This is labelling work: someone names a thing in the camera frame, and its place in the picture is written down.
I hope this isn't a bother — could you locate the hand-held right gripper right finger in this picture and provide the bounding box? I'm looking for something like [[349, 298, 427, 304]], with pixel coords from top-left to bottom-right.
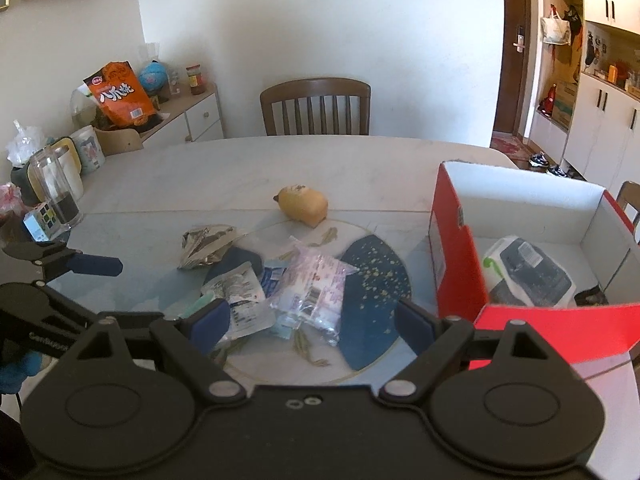
[[377, 299, 556, 406]]

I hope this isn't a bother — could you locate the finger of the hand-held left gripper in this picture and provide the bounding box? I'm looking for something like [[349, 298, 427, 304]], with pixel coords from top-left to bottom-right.
[[0, 240, 123, 281], [0, 282, 166, 333]]

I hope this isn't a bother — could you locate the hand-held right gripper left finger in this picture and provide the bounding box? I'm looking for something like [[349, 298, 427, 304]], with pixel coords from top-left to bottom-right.
[[75, 299, 248, 406]]

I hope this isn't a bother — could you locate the red cardboard box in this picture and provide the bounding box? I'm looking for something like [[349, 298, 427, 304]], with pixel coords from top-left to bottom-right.
[[427, 160, 640, 366]]

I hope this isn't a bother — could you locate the silver foil wrapper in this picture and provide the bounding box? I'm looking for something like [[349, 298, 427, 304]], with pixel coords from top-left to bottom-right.
[[177, 225, 246, 271]]

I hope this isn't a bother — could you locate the purple printed plastic packet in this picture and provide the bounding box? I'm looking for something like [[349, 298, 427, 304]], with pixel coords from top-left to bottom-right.
[[270, 242, 358, 347]]

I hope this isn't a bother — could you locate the marble desktop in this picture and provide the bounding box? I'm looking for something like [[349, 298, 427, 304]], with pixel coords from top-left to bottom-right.
[[0, 135, 640, 411]]

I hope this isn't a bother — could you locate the person's left hand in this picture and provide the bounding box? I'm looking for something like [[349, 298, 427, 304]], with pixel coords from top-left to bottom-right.
[[0, 350, 43, 396]]

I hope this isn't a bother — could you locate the green wrapper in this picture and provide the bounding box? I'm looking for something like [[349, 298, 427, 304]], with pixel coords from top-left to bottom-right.
[[177, 294, 217, 319]]

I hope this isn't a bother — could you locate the white and blue sachet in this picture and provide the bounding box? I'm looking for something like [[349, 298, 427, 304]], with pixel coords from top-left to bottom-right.
[[202, 262, 275, 335]]

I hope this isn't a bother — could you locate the colourful puzzle cube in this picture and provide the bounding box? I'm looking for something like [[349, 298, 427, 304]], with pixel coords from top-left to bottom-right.
[[22, 201, 63, 243]]

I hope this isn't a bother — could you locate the small blue sachet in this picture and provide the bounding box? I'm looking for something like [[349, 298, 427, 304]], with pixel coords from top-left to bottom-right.
[[260, 260, 288, 301]]

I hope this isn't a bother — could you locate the glass jar with dark contents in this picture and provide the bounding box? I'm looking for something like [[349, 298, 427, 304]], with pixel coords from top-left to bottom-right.
[[30, 150, 85, 228]]

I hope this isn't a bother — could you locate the yellow-rimmed container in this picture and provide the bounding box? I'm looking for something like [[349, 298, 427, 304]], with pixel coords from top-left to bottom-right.
[[27, 137, 83, 201]]

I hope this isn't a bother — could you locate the white printed canister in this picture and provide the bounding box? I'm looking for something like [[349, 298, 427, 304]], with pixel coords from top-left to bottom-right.
[[70, 125, 107, 175]]

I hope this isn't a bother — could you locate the wet wipes pack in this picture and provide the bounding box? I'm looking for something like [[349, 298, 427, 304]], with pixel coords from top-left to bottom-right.
[[482, 235, 581, 308]]

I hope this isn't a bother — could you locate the clear plastic bag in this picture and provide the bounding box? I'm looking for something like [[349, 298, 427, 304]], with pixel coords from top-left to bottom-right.
[[6, 120, 51, 166]]

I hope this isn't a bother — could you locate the yellow bun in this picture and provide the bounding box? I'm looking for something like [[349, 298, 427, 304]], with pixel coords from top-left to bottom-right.
[[272, 185, 329, 227]]

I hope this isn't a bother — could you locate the orange snack bag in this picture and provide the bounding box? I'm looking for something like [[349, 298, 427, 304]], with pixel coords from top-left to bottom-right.
[[82, 61, 156, 128]]

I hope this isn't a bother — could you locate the white sideboard with wooden top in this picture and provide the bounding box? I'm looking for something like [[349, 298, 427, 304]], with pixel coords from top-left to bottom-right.
[[97, 82, 225, 150]]

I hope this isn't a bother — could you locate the blue globe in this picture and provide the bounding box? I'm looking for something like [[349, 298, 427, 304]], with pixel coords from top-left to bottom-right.
[[137, 60, 167, 95]]

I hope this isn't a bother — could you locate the patterned red rug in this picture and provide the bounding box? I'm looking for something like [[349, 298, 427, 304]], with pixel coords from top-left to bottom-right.
[[490, 132, 531, 161]]

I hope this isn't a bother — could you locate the red-lidded sauce jar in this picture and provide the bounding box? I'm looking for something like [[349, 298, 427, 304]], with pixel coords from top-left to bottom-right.
[[186, 64, 207, 96]]

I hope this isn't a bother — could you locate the wooden slat-back chair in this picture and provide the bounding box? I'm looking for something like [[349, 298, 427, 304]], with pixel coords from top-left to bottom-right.
[[615, 180, 640, 226], [260, 77, 372, 137]]

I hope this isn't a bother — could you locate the dark wooden door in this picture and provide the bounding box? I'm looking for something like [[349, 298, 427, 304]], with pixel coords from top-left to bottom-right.
[[492, 0, 537, 137]]

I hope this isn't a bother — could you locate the brown cardboard box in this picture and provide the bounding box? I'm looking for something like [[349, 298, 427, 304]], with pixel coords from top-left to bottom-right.
[[552, 80, 581, 128]]

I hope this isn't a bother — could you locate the white floor cabinet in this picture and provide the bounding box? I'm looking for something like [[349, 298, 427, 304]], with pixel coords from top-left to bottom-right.
[[562, 72, 640, 191]]

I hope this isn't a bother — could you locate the white tote bag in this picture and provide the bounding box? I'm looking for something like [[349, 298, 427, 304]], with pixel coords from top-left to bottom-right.
[[541, 5, 572, 46]]

